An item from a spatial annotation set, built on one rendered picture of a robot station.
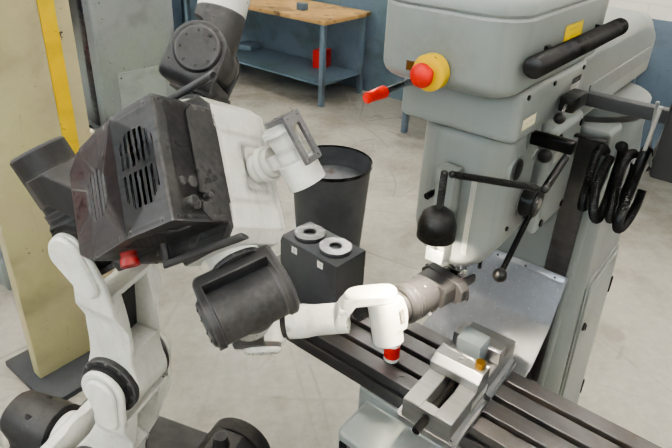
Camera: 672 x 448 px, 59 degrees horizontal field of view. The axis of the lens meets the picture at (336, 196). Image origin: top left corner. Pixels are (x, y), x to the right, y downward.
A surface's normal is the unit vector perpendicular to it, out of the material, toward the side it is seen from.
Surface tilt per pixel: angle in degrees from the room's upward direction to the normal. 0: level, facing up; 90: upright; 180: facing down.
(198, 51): 60
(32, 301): 90
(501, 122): 90
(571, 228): 90
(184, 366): 0
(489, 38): 90
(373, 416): 0
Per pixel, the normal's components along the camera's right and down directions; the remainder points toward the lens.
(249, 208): 0.81, -0.30
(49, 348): 0.78, 0.32
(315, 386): 0.04, -0.88
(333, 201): 0.11, 0.52
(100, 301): -0.36, 0.42
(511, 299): -0.54, -0.11
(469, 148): -0.63, 0.34
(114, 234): -0.72, 0.02
